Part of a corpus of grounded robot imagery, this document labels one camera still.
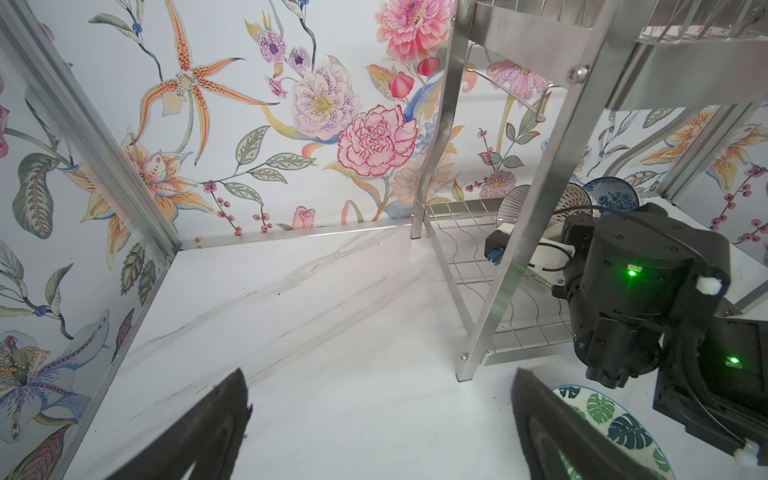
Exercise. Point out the purple striped bowl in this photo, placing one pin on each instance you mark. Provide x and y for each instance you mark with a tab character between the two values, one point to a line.
512	204

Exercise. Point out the white red-patterned bowl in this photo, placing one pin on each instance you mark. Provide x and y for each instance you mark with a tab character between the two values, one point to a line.
575	200

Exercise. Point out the blue floral ceramic bowl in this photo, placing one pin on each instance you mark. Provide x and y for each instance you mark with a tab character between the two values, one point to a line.
613	193

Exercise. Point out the steel two-tier dish rack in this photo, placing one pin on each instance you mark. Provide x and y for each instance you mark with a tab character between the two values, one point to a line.
607	55

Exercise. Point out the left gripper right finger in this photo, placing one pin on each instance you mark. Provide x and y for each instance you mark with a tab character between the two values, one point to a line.
550	432

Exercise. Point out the aluminium frame post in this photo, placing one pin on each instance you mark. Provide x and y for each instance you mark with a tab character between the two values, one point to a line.
702	152
51	79

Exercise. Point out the left aluminium frame post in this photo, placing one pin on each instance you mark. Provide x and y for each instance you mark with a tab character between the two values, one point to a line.
51	79

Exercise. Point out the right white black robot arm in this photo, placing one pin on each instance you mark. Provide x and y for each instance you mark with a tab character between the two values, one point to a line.
644	292

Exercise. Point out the blue-rimmed leaf bowl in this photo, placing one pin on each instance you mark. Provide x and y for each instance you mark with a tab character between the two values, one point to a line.
613	421

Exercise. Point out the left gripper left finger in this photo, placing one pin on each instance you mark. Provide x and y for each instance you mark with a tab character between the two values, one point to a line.
204	443

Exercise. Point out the right aluminium frame post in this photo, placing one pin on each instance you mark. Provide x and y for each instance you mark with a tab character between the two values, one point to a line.
702	152

